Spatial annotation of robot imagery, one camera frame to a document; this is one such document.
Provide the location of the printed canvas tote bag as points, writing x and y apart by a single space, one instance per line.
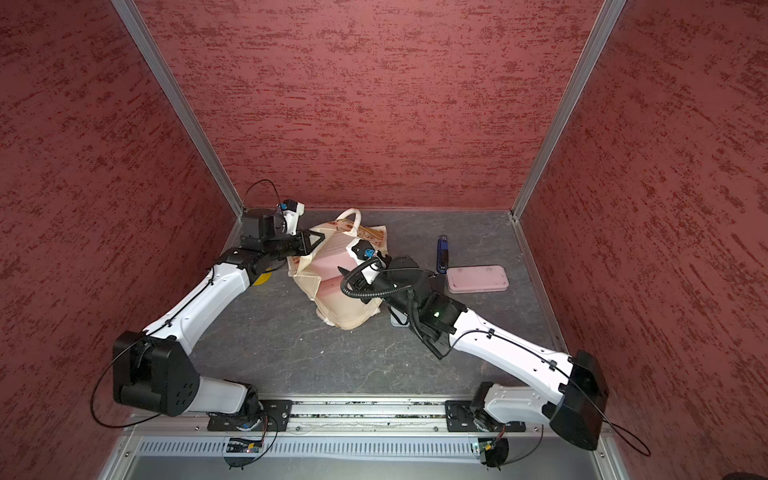
332 305

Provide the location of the aluminium mounting rail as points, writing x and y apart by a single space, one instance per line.
409 415

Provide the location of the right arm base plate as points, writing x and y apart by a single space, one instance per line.
462 417

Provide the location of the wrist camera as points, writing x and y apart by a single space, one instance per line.
291 211
369 258

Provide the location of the yellow pen cup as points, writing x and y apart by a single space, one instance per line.
262 279

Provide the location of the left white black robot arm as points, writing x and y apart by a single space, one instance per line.
152 370

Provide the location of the white pencil case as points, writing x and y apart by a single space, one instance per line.
398 319

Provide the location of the pink pencil case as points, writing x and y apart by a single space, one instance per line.
327 262
477 279

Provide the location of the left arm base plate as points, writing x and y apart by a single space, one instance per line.
254 416

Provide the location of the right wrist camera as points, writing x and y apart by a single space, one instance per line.
369 258

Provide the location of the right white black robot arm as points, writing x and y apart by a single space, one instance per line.
570 393

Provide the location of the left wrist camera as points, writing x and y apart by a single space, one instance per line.
291 211

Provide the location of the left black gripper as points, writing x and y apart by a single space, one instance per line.
305 247

